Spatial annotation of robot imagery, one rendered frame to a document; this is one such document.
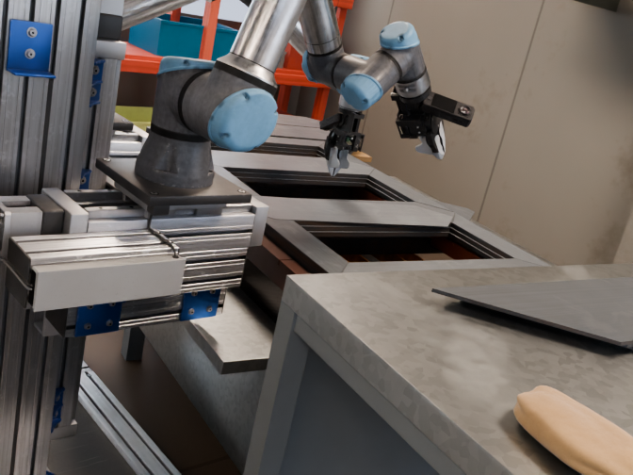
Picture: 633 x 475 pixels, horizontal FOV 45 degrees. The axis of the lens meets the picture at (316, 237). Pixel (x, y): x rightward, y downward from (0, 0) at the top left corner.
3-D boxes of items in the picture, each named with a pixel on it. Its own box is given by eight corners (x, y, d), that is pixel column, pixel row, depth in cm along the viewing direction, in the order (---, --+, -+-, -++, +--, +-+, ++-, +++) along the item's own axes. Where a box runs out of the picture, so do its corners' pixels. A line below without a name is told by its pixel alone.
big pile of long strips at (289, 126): (323, 131, 351) (326, 118, 349) (372, 157, 320) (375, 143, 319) (159, 116, 307) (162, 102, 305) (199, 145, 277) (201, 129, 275)
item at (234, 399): (107, 266, 280) (120, 176, 269) (271, 494, 180) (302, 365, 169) (96, 267, 278) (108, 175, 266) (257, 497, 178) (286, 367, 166)
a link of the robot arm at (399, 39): (366, 39, 155) (394, 14, 157) (381, 81, 163) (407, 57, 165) (395, 47, 150) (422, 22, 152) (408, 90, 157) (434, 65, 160)
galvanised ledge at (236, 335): (120, 176, 269) (121, 168, 268) (302, 365, 169) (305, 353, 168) (62, 173, 258) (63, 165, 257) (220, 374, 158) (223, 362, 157)
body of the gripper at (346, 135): (340, 152, 221) (348, 111, 218) (324, 143, 228) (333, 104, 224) (361, 154, 226) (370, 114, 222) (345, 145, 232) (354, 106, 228)
